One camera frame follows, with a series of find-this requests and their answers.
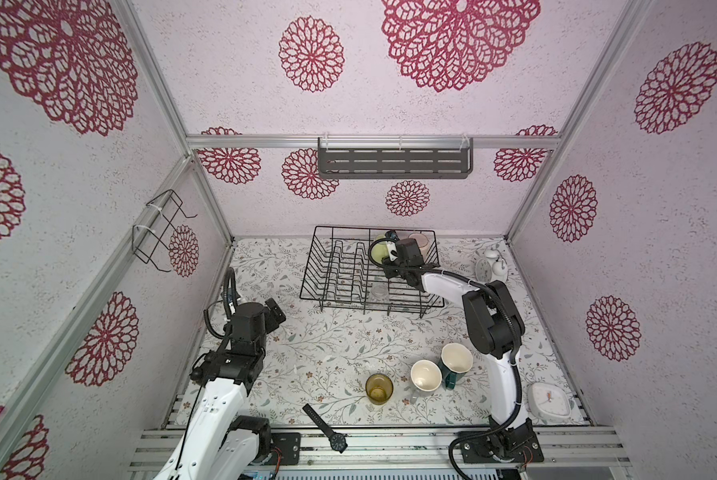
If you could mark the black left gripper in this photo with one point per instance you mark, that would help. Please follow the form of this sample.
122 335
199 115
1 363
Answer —
271 321

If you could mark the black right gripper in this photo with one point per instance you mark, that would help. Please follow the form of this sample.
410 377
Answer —
388 268

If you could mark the light green mug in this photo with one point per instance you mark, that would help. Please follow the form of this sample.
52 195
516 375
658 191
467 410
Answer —
380 250

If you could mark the clear glass cup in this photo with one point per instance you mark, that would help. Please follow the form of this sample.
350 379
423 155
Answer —
378 293

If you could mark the dark green mug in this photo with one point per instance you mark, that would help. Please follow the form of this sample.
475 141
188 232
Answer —
454 362

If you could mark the white cup grey handle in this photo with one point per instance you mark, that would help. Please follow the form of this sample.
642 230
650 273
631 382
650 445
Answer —
426 378

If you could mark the amber glass cup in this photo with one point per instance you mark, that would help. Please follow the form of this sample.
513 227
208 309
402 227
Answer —
378 388

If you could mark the pink tall mug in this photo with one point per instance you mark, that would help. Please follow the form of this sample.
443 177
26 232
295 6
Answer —
422 241

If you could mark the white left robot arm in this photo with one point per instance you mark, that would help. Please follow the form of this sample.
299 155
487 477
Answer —
220 442

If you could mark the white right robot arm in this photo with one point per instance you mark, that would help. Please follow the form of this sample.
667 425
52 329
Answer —
494 328

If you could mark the white alarm clock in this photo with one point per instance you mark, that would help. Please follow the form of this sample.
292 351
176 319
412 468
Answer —
491 266

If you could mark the black wristwatch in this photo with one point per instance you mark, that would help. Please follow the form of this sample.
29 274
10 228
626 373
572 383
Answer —
337 440

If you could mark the white square clock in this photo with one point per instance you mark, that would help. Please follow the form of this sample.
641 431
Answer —
548 402

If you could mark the black wire dish rack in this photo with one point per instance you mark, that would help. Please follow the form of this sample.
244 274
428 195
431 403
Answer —
339 273

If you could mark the grey wall shelf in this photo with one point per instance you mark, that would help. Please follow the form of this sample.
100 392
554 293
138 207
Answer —
395 163

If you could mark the black wire wall holder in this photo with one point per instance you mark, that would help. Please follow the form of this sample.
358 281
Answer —
152 236

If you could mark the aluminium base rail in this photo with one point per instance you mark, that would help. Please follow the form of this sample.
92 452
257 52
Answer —
394 452

